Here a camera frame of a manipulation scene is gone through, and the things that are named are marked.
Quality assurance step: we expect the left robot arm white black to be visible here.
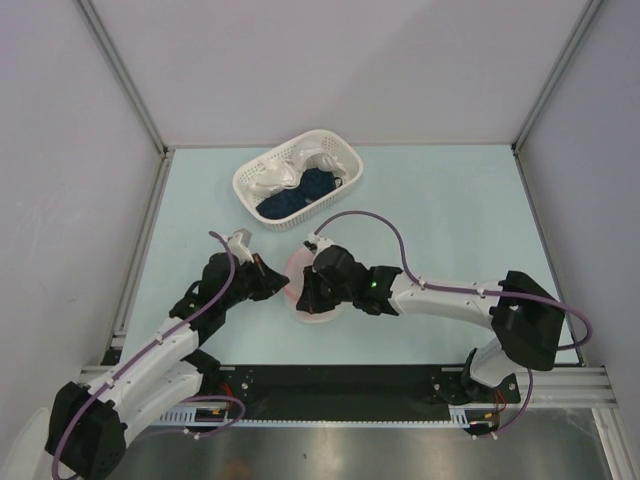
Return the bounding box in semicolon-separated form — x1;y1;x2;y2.
45;253;289;479

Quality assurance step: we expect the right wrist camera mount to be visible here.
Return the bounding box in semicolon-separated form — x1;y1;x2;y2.
303;233;335;257

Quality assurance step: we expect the dark blue bra in basket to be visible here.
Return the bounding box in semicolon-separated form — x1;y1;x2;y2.
256;168;343;220

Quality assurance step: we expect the right aluminium corner post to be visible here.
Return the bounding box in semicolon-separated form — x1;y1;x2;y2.
514;0;606;151

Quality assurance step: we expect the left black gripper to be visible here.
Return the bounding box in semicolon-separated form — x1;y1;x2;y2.
221;252;288;309

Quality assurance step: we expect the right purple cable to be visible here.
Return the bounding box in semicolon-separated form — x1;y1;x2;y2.
312;210;594;351

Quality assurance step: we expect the purple cable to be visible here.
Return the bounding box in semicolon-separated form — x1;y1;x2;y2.
312;210;594;351
51;230;237;480

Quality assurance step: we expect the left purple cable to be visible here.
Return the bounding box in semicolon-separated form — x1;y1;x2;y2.
51;230;237;480

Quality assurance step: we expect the aluminium corner post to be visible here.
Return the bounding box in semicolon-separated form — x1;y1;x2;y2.
514;0;606;151
73;0;168;158

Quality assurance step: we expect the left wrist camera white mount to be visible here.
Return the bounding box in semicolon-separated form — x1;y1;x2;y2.
222;228;254;264

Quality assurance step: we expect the white bra in basket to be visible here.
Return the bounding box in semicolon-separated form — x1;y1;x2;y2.
248;137;346;198

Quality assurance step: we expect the white plastic perforated basket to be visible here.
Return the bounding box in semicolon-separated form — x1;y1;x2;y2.
232;129;364;231

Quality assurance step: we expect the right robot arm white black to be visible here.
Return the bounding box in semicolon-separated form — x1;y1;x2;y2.
296;243;564;401

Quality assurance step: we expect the white object bottom left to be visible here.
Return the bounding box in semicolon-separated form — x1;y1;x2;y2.
3;408;52;480

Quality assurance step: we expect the left aluminium corner post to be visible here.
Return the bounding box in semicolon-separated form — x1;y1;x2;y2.
73;0;168;158

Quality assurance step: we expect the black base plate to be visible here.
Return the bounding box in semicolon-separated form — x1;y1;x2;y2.
186;350;520;422

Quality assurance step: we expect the white cable duct strip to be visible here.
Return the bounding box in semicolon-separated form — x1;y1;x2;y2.
151;406;497;429

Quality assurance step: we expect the pink mesh laundry bag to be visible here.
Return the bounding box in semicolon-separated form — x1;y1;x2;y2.
284;247;344;324

